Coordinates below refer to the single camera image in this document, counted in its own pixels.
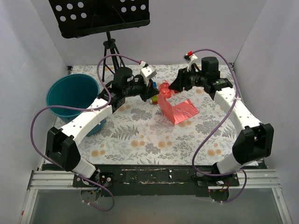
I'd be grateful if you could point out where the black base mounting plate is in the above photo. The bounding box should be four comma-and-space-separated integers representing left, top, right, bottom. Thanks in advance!
72, 163, 241, 198

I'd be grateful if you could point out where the aluminium frame rail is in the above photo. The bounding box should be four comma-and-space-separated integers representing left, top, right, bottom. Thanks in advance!
21, 166, 292, 224

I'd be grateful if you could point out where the black music stand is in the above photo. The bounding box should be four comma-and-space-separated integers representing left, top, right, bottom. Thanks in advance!
49, 0, 150, 70

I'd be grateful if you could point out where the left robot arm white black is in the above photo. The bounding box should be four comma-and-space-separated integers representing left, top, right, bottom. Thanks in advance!
46, 65, 159, 187

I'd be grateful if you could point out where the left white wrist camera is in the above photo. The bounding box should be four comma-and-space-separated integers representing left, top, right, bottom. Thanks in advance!
140, 61, 157, 86

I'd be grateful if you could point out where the colourful toy brick car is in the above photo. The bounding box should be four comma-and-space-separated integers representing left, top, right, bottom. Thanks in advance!
151, 82, 159, 105

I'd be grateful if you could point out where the teal plastic trash bin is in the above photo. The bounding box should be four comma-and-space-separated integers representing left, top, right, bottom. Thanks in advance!
46, 74, 106, 137

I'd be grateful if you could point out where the purple cable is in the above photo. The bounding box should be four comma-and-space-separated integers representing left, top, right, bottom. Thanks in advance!
189, 48, 247, 203
30, 54, 150, 212

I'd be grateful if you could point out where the red plastic trash bag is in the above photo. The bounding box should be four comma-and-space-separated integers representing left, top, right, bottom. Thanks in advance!
157, 82, 199, 125

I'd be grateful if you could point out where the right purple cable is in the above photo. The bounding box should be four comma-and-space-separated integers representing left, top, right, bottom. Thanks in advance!
189, 48, 247, 203

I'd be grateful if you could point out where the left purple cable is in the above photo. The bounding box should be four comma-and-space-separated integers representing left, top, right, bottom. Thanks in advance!
30, 54, 150, 212

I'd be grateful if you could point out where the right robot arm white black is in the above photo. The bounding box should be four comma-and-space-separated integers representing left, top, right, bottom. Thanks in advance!
169, 54, 274, 186

